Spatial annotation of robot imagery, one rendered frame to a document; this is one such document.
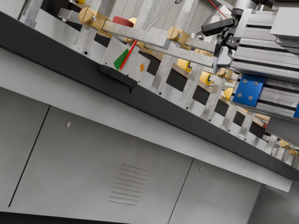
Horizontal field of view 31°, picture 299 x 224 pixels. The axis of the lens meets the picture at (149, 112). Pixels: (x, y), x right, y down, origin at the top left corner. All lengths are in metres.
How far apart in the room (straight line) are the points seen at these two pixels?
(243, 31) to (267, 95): 0.21
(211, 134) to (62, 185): 0.78
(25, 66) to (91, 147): 0.77
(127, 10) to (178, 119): 4.87
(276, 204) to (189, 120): 2.16
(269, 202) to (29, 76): 3.09
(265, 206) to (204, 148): 1.83
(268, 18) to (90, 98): 0.65
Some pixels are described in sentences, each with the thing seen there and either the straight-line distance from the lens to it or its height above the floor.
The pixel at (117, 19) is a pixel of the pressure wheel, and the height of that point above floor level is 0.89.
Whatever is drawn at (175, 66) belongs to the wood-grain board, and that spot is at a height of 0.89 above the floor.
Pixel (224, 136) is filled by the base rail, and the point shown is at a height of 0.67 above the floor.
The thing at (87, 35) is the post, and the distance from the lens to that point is 1.72.
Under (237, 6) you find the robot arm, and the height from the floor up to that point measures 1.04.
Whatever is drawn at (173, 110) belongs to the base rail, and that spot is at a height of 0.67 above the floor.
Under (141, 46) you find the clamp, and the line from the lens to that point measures 1.94.
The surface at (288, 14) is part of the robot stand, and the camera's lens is 1.34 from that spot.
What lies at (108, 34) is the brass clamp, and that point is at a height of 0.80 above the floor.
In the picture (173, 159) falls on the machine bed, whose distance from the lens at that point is 2.87.
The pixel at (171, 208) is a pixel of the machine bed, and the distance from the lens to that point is 3.06.
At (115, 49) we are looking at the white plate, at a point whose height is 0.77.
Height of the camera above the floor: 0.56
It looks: 2 degrees up
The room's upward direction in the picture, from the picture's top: 22 degrees clockwise
